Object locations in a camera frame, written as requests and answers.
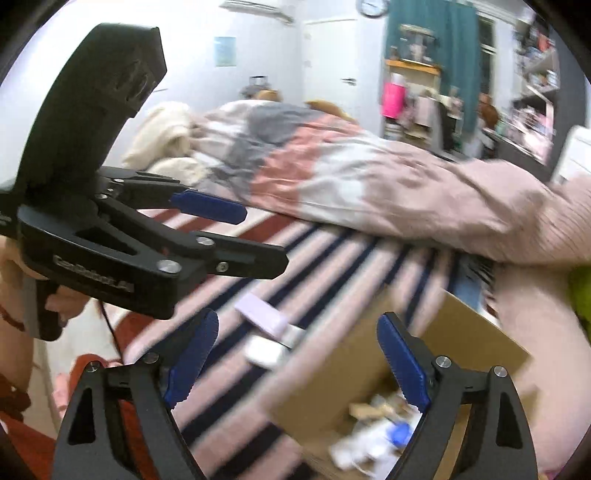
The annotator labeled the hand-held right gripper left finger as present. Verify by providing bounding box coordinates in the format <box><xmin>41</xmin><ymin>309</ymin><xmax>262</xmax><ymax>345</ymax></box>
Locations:
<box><xmin>54</xmin><ymin>308</ymin><xmax>220</xmax><ymax>480</ymax></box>

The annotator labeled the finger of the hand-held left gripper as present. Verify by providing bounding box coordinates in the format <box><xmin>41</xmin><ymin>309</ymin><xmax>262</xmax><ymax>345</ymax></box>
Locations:
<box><xmin>95</xmin><ymin>194</ymin><xmax>290</xmax><ymax>280</ymax></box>
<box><xmin>99</xmin><ymin>167</ymin><xmax>248</xmax><ymax>226</ymax></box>

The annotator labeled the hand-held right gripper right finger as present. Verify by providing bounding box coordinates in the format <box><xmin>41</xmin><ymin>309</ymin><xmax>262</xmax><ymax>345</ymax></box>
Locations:
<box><xmin>376</xmin><ymin>311</ymin><xmax>539</xmax><ymax>480</ymax></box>

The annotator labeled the brown cardboard box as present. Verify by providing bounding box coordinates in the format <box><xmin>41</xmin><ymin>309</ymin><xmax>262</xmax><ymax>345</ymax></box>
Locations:
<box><xmin>265</xmin><ymin>284</ymin><xmax>532</xmax><ymax>480</ymax></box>

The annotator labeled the light purple box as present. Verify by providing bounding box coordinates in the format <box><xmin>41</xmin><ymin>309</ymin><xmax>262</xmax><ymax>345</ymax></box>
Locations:
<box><xmin>235</xmin><ymin>293</ymin><xmax>287</xmax><ymax>340</ymax></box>

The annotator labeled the white earbuds case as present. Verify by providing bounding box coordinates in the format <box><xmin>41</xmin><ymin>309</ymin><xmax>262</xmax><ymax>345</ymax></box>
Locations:
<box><xmin>244</xmin><ymin>336</ymin><xmax>286</xmax><ymax>368</ymax></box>

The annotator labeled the white pump bottle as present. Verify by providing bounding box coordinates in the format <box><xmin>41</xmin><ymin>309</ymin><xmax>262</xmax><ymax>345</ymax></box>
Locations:
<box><xmin>330</xmin><ymin>431</ymin><xmax>371</xmax><ymax>467</ymax></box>

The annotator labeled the person's left forearm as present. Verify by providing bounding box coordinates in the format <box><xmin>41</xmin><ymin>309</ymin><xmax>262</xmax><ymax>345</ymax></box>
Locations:
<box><xmin>0</xmin><ymin>320</ymin><xmax>36</xmax><ymax>386</ymax></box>

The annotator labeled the person's left hand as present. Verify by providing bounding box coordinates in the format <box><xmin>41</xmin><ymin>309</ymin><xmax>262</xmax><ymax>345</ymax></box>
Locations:
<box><xmin>0</xmin><ymin>237</ymin><xmax>93</xmax><ymax>325</ymax></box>

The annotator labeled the striped bed blanket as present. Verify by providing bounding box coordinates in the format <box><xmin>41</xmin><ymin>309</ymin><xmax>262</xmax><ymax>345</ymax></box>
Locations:
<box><xmin>106</xmin><ymin>203</ymin><xmax>500</xmax><ymax>480</ymax></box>

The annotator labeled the cream fleece blanket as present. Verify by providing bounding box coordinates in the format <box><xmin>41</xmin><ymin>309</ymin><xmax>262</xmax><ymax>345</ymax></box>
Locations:
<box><xmin>122</xmin><ymin>102</ymin><xmax>213</xmax><ymax>186</ymax></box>

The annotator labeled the white paper card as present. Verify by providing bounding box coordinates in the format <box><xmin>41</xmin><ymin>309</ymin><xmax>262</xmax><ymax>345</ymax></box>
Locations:
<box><xmin>281</xmin><ymin>325</ymin><xmax>307</xmax><ymax>350</ymax></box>

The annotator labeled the grey suitcase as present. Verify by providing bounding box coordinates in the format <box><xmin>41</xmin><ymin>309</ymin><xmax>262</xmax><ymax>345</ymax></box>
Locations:
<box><xmin>240</xmin><ymin>76</ymin><xmax>273</xmax><ymax>98</ymax></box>

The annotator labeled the pink striped pillow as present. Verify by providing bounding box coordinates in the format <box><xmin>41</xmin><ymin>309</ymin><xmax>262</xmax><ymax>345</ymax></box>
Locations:
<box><xmin>494</xmin><ymin>263</ymin><xmax>591</xmax><ymax>472</ymax></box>

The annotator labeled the pink grey patchwork quilt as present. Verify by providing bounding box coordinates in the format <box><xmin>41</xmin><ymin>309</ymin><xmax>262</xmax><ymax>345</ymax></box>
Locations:
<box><xmin>191</xmin><ymin>99</ymin><xmax>591</xmax><ymax>267</ymax></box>

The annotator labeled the white door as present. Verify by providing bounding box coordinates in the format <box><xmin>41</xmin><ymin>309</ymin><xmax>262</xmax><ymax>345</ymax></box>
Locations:
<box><xmin>302</xmin><ymin>18</ymin><xmax>360</xmax><ymax>117</ymax></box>

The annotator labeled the green pillow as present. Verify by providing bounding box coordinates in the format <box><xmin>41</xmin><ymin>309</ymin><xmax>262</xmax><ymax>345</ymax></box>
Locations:
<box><xmin>568</xmin><ymin>268</ymin><xmax>591</xmax><ymax>331</ymax></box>

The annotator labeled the white air conditioner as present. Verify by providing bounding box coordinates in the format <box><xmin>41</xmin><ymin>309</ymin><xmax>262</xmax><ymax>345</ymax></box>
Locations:
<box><xmin>221</xmin><ymin>0</ymin><xmax>285</xmax><ymax>13</ymax></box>

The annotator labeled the bright pink bag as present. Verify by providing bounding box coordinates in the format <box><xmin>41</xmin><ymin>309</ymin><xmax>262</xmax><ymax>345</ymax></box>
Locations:
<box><xmin>381</xmin><ymin>80</ymin><xmax>407</xmax><ymax>120</ymax></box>

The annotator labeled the yellow wooden shelf unit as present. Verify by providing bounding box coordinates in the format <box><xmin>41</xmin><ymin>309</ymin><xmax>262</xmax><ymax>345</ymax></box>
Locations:
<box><xmin>385</xmin><ymin>59</ymin><xmax>443</xmax><ymax>142</ymax></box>

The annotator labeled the glass tank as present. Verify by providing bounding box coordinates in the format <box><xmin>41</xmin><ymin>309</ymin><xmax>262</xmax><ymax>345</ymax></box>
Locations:
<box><xmin>398</xmin><ymin>24</ymin><xmax>437</xmax><ymax>64</ymax></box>

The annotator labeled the white headboard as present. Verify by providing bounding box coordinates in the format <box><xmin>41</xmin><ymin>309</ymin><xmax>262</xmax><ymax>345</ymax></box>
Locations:
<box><xmin>551</xmin><ymin>124</ymin><xmax>591</xmax><ymax>186</ymax></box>

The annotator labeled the teal curtain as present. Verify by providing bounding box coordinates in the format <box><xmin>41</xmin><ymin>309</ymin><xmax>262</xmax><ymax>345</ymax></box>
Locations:
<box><xmin>385</xmin><ymin>0</ymin><xmax>481</xmax><ymax>140</ymax></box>

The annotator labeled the window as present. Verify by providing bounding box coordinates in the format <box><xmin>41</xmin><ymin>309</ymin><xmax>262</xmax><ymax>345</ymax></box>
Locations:
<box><xmin>478</xmin><ymin>14</ymin><xmax>498</xmax><ymax>94</ymax></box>

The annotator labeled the tall dark bookshelf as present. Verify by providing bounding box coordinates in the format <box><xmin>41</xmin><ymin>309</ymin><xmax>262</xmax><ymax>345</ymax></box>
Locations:
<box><xmin>503</xmin><ymin>4</ymin><xmax>587</xmax><ymax>182</ymax></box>

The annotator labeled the black cable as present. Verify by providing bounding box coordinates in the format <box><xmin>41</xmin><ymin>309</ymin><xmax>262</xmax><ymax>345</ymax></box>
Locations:
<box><xmin>99</xmin><ymin>302</ymin><xmax>124</xmax><ymax>361</ymax></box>

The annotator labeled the light blue wall poster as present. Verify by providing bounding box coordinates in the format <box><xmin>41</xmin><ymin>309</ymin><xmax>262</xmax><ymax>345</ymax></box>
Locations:
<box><xmin>213</xmin><ymin>36</ymin><xmax>238</xmax><ymax>67</ymax></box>

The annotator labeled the red string bracelet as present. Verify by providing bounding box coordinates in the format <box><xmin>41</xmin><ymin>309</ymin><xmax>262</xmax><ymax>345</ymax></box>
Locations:
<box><xmin>0</xmin><ymin>305</ymin><xmax>27</xmax><ymax>331</ymax></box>

